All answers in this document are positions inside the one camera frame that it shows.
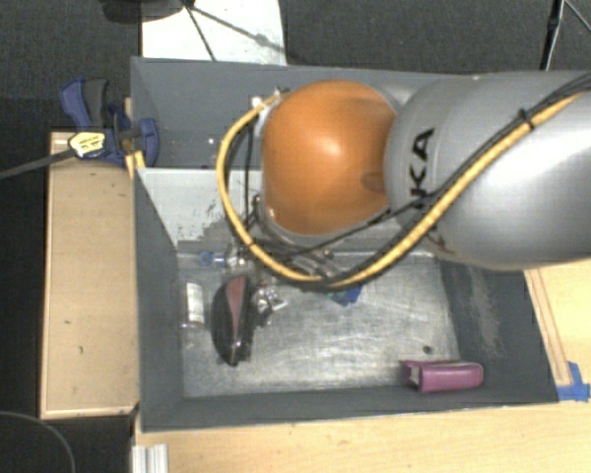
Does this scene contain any grey metal bin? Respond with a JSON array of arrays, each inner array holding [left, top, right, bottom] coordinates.
[[129, 55, 560, 433]]

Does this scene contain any purple box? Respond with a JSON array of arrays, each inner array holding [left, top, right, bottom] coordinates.
[[399, 359, 486, 394]]

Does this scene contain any pale wood board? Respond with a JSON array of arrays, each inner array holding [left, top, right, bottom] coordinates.
[[38, 130, 142, 421]]

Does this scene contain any clear glass jar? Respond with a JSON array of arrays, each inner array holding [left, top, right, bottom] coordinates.
[[183, 281, 207, 325]]

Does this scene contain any small blue object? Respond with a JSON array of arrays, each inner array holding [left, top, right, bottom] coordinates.
[[330, 286, 364, 307]]

